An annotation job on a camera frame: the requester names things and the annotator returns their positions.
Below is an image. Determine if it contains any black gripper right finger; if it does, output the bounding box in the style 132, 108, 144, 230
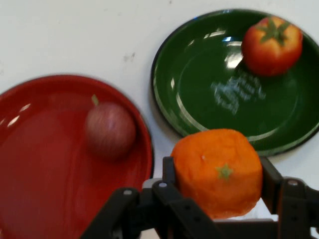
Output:
259, 156, 319, 239

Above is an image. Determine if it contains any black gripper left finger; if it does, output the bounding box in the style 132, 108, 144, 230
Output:
79, 156, 218, 239

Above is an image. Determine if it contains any orange toy mandarin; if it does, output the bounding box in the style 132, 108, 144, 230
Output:
170, 128, 264, 220

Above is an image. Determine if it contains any red onion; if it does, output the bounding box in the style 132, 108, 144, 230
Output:
84, 94, 137, 160

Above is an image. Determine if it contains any red round plate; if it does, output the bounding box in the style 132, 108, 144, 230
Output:
0, 74, 155, 239

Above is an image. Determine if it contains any green round plate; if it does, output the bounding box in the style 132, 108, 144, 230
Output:
150, 8, 319, 157

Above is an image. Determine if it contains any red toy tomato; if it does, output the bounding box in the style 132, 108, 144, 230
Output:
241, 15, 304, 77

